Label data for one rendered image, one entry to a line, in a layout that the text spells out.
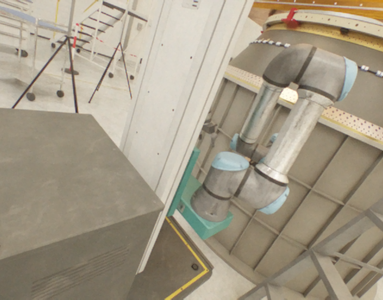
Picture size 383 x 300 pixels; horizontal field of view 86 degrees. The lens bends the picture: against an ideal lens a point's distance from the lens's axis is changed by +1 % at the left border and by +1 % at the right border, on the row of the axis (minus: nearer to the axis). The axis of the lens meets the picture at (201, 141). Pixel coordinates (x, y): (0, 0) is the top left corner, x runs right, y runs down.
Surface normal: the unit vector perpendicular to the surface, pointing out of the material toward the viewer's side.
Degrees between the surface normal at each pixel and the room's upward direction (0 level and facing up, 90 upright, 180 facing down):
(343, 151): 90
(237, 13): 90
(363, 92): 62
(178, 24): 90
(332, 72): 80
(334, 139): 90
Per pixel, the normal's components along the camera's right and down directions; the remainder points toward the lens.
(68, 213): 0.37, -0.86
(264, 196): -0.28, 0.07
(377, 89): -0.13, -0.20
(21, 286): 0.65, 0.51
